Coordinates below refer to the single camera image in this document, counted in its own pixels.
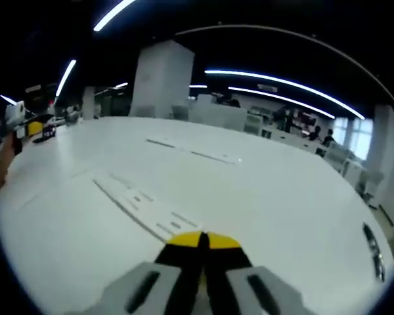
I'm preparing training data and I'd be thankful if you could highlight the black strip-shaped object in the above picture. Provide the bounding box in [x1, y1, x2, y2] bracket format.
[362, 222, 387, 283]

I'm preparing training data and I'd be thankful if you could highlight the red wall screen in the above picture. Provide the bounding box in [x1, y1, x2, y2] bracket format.
[298, 112, 317, 126]

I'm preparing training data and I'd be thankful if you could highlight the white desk partition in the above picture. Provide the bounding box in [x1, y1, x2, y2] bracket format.
[188, 104, 248, 131]

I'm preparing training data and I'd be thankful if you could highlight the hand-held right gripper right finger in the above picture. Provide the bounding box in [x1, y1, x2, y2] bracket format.
[203, 230, 318, 315]

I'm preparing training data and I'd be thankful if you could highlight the small dark blue object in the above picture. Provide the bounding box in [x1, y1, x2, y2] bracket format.
[32, 127, 57, 144]

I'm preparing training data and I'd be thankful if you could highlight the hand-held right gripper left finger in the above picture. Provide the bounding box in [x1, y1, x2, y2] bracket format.
[65, 230, 205, 315]

